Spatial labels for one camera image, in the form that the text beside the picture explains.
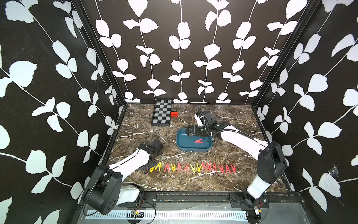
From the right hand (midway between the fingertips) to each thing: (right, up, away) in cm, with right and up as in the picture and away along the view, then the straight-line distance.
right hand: (189, 129), depth 85 cm
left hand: (-26, -21, +1) cm, 33 cm away
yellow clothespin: (-10, -24, 0) cm, 26 cm away
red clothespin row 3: (+23, -24, 0) cm, 34 cm away
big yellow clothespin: (-24, -24, -1) cm, 34 cm away
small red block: (-11, +10, +27) cm, 31 cm away
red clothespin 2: (-7, -23, 0) cm, 24 cm away
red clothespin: (-14, -23, 0) cm, 27 cm away
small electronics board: (-29, -43, -14) cm, 54 cm away
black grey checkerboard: (-21, +12, +26) cm, 35 cm away
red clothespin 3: (+12, -24, 0) cm, 27 cm away
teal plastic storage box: (-3, -10, +10) cm, 15 cm away
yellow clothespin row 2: (+6, -24, 0) cm, 25 cm away
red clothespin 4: (+16, -23, 0) cm, 28 cm away
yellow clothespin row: (+2, -24, 0) cm, 24 cm away
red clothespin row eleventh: (+28, -24, 0) cm, 37 cm away
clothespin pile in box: (+7, -9, +11) cm, 16 cm away
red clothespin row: (-1, -24, +1) cm, 24 cm away
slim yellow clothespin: (-19, -23, 0) cm, 30 cm away
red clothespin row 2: (+20, -24, 0) cm, 31 cm away
